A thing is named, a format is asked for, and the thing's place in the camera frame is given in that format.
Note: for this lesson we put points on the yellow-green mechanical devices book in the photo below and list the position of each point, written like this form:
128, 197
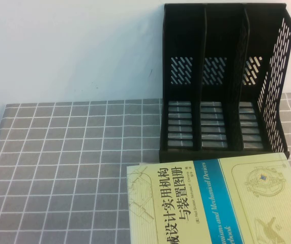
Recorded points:
211, 198

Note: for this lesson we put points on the black plastic book stand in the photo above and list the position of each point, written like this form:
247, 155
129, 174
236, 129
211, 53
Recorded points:
211, 38

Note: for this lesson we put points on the grey checked tablecloth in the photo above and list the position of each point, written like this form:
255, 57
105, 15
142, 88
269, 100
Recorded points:
59, 152

